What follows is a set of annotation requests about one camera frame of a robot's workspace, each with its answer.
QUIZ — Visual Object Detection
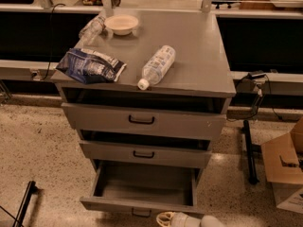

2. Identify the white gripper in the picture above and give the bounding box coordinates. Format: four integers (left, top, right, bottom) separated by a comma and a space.
156, 212, 201, 227

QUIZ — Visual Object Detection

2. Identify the grey bottom drawer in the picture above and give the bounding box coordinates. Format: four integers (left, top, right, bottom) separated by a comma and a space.
80, 161, 202, 218

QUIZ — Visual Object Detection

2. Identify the grey drawer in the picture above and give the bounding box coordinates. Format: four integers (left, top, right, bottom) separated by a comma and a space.
80, 161, 202, 218
62, 87, 225, 140
80, 131, 211, 168

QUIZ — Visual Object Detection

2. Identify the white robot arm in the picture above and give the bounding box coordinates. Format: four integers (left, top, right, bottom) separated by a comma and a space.
156, 212, 226, 227

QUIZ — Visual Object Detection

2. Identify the grey drawer cabinet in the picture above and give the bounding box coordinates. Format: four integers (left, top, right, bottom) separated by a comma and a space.
50, 9, 237, 182

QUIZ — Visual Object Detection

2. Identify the grey middle drawer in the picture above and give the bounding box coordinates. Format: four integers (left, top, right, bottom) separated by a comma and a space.
80, 131, 211, 168

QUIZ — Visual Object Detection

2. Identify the grey top drawer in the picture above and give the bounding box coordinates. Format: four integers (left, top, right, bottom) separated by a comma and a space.
62, 87, 225, 140

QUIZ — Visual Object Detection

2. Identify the black metal stand leg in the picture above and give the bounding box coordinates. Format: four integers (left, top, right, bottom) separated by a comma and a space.
242, 120, 258, 184

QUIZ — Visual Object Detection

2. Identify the brown cardboard box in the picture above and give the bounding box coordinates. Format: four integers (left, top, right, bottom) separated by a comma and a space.
261, 118, 303, 214

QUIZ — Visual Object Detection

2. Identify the black bar lower left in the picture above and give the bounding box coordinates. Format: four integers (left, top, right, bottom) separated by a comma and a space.
12, 181, 38, 227

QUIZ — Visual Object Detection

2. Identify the clear plastic water bottle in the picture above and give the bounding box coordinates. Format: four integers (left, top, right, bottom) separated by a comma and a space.
137, 45, 176, 90

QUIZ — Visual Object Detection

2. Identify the blue chip bag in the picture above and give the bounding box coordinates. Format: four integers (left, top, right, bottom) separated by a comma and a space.
56, 48, 126, 84

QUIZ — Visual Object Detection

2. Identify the white bowl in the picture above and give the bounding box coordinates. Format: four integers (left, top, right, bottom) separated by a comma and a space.
104, 14, 138, 36

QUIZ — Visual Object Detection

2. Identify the black power adapter with cables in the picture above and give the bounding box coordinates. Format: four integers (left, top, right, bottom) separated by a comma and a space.
227, 71, 272, 122

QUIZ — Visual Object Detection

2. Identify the black cable left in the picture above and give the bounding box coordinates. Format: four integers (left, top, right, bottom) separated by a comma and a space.
41, 3, 67, 81

